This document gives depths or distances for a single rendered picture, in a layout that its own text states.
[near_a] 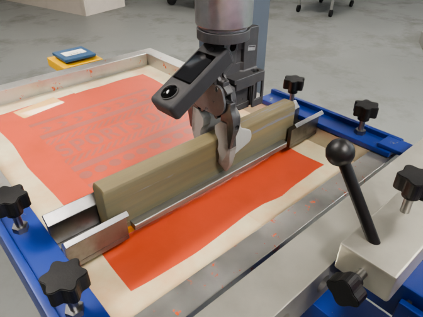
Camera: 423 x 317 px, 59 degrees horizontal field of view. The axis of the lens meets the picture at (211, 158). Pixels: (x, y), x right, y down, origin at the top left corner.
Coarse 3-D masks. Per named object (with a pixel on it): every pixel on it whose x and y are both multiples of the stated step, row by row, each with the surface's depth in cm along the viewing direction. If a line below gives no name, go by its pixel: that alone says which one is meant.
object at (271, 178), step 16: (128, 80) 103; (144, 80) 103; (80, 96) 94; (96, 96) 94; (112, 96) 94; (272, 160) 70; (288, 160) 70; (304, 160) 70; (240, 176) 66; (256, 176) 66; (272, 176) 66; (288, 176) 66; (304, 176) 66; (224, 192) 62; (240, 192) 62; (256, 192) 62; (272, 192) 62; (240, 208) 59
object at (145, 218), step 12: (276, 144) 67; (252, 156) 64; (264, 156) 65; (240, 168) 61; (216, 180) 58; (192, 192) 56; (168, 204) 54; (180, 204) 55; (144, 216) 52; (156, 216) 52
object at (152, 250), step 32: (64, 96) 94; (0, 128) 80; (32, 160) 70; (64, 192) 62; (160, 224) 56; (192, 224) 56; (224, 224) 56; (128, 256) 51; (160, 256) 51; (128, 288) 47
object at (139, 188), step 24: (240, 120) 61; (264, 120) 62; (288, 120) 67; (192, 144) 55; (216, 144) 57; (264, 144) 66; (144, 168) 50; (168, 168) 52; (192, 168) 55; (216, 168) 59; (96, 192) 48; (120, 192) 48; (144, 192) 51; (168, 192) 54
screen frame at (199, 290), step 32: (96, 64) 103; (128, 64) 108; (160, 64) 107; (0, 96) 89; (32, 96) 94; (256, 96) 85; (352, 160) 70; (384, 160) 64; (320, 192) 57; (288, 224) 51; (224, 256) 46; (256, 256) 46; (192, 288) 43; (224, 288) 43
